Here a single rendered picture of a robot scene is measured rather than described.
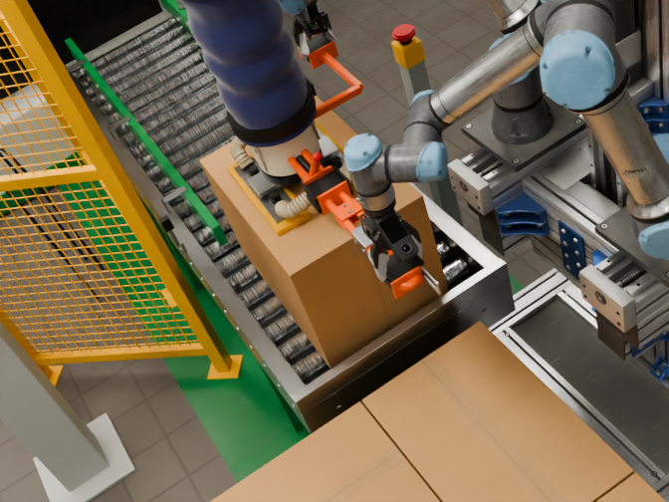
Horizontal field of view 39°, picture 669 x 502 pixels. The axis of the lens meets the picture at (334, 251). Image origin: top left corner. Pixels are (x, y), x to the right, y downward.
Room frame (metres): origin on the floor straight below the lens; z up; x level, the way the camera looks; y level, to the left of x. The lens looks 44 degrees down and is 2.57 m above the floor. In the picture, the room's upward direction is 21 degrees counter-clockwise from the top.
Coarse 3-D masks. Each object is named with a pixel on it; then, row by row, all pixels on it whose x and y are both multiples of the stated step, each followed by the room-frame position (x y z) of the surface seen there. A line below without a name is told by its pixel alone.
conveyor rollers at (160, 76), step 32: (160, 32) 3.77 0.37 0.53; (96, 64) 3.69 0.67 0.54; (128, 64) 3.63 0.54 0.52; (160, 64) 3.49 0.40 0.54; (192, 64) 3.43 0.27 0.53; (96, 96) 3.43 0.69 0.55; (128, 96) 3.35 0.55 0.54; (160, 96) 3.29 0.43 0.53; (192, 96) 3.24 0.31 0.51; (128, 128) 3.15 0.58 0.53; (160, 128) 3.10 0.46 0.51; (192, 128) 2.96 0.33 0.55; (224, 128) 2.89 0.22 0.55; (192, 160) 2.77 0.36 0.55; (192, 224) 2.45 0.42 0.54; (224, 224) 2.39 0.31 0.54; (448, 256) 1.91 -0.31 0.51; (256, 288) 2.04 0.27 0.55; (288, 320) 1.87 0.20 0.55; (288, 352) 1.76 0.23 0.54
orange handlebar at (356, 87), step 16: (336, 64) 2.21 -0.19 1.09; (352, 80) 2.11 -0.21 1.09; (336, 96) 2.07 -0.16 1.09; (352, 96) 2.07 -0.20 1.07; (320, 112) 2.04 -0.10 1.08; (288, 160) 1.89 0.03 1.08; (304, 176) 1.81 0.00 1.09; (336, 208) 1.65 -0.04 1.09; (352, 208) 1.63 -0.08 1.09; (352, 224) 1.58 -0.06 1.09; (400, 288) 1.35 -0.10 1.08
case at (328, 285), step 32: (224, 160) 2.17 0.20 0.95; (224, 192) 2.04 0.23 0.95; (416, 192) 1.75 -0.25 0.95; (256, 224) 1.86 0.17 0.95; (320, 224) 1.77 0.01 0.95; (416, 224) 1.72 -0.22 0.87; (256, 256) 2.00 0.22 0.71; (288, 256) 1.70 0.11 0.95; (320, 256) 1.66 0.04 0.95; (352, 256) 1.68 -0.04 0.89; (288, 288) 1.73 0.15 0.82; (320, 288) 1.65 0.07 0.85; (352, 288) 1.67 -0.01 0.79; (384, 288) 1.69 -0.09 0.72; (416, 288) 1.71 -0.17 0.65; (320, 320) 1.64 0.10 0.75; (352, 320) 1.66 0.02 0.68; (384, 320) 1.68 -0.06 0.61; (320, 352) 1.68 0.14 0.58; (352, 352) 1.66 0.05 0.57
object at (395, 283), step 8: (392, 256) 1.42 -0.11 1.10; (392, 264) 1.40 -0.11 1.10; (400, 264) 1.39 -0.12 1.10; (408, 264) 1.38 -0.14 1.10; (416, 264) 1.38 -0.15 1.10; (392, 272) 1.38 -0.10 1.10; (400, 272) 1.37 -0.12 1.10; (408, 272) 1.36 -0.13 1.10; (416, 272) 1.36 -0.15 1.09; (392, 280) 1.36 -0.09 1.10; (400, 280) 1.35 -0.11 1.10; (408, 280) 1.36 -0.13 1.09; (392, 288) 1.35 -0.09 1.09; (400, 296) 1.35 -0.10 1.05
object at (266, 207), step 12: (252, 156) 2.12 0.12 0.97; (228, 168) 2.10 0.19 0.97; (240, 168) 2.08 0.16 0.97; (252, 168) 2.03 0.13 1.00; (240, 180) 2.03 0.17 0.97; (252, 192) 1.97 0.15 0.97; (276, 192) 1.90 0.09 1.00; (288, 192) 1.91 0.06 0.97; (264, 204) 1.90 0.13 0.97; (264, 216) 1.86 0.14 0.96; (276, 216) 1.84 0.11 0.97; (300, 216) 1.81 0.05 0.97; (276, 228) 1.80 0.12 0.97; (288, 228) 1.79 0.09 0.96
